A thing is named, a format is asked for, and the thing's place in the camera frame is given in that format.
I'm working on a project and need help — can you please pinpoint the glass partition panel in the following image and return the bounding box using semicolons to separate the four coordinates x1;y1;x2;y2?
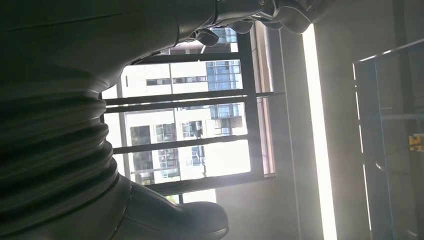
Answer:
352;38;424;240

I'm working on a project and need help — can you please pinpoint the small yellow object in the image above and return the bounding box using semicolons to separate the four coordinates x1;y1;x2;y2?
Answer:
409;134;424;153

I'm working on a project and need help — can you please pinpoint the dark framed window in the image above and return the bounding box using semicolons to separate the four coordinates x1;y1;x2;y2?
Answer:
100;26;286;205

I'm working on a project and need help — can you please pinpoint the long ceiling light strip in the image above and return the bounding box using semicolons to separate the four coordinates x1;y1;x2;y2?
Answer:
302;24;338;240

